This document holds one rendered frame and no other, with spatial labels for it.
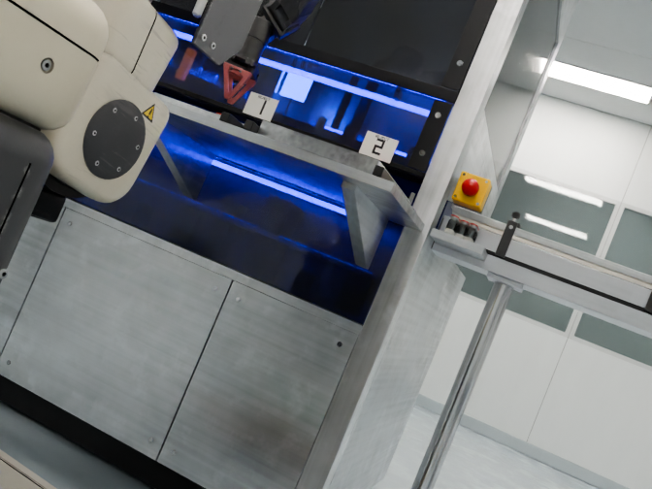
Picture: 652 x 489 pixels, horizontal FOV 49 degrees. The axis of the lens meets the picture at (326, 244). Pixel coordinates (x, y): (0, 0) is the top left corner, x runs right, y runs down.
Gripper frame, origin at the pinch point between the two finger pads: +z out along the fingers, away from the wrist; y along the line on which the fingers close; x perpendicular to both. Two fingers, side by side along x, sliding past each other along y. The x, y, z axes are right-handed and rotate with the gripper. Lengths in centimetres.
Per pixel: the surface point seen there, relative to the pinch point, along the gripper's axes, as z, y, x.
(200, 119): 10.2, -21.5, -1.8
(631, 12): -194, 276, -140
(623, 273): 2, 7, -101
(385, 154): -3.2, 10.0, -38.4
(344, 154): 6.7, -26.7, -32.0
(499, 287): 16, 15, -77
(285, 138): 7.5, -23.2, -19.5
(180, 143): 13.7, 4.2, 7.7
